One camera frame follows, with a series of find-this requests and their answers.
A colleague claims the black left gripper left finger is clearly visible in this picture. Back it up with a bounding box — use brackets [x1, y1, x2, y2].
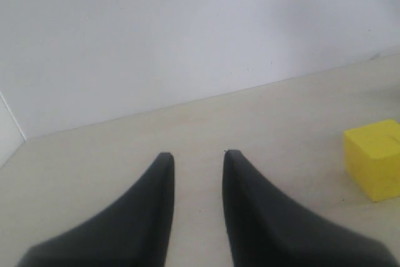
[18, 153, 174, 266]

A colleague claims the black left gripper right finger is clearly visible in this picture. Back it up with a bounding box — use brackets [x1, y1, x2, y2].
[222, 150, 398, 266]

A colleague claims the yellow foam cube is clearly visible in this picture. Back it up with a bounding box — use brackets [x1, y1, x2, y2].
[343, 119, 399, 202]

